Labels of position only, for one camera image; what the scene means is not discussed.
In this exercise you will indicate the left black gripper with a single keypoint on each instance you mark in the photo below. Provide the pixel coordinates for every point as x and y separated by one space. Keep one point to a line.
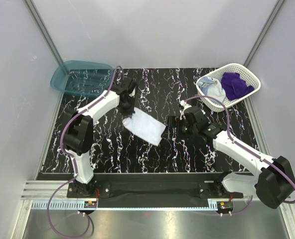
128 113

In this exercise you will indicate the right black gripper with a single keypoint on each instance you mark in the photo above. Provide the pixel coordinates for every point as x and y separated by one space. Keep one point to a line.
175 122

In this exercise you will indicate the white towel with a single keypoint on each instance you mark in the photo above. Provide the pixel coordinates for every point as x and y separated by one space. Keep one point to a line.
144 126

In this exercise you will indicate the light blue towel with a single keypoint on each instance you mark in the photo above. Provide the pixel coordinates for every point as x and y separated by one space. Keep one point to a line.
212 87

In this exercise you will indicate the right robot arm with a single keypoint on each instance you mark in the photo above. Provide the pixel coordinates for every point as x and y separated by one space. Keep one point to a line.
272 179

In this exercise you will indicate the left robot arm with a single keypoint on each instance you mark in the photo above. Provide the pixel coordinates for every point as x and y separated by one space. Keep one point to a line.
77 137

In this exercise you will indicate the teal plastic basin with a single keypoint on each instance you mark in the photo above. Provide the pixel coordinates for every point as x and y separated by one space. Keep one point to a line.
82 78

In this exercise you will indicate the white plastic basket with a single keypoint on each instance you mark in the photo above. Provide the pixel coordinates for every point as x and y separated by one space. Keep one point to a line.
245 75

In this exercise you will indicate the purple towel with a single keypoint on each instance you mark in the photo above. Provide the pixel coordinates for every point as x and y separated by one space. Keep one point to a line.
235 88

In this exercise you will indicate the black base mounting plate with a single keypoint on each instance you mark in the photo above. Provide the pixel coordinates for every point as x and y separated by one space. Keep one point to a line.
168 187

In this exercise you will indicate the right small circuit board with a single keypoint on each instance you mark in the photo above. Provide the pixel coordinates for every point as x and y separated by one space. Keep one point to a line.
227 206

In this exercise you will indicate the small circuit board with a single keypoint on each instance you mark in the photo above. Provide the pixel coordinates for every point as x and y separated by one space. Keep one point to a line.
91 204
227 206

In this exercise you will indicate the left small circuit board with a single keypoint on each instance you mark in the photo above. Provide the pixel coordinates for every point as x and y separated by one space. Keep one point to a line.
91 204

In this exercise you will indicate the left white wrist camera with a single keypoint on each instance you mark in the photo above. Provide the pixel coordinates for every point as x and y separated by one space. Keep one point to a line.
132 91

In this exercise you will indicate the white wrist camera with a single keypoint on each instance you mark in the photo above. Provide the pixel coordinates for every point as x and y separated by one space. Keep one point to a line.
132 91
183 106

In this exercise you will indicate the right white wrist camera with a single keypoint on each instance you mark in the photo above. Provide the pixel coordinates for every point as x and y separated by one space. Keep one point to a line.
183 106

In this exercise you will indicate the white slotted cable duct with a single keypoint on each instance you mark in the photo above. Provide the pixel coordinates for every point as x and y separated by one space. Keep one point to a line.
126 205

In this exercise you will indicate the left aluminium frame post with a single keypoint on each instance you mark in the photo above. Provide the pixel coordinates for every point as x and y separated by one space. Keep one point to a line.
43 30

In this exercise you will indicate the aluminium frame post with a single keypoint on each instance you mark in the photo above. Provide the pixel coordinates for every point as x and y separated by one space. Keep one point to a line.
43 30
271 18

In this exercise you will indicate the right aluminium frame post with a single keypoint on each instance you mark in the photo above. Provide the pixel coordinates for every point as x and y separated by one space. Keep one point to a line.
271 18

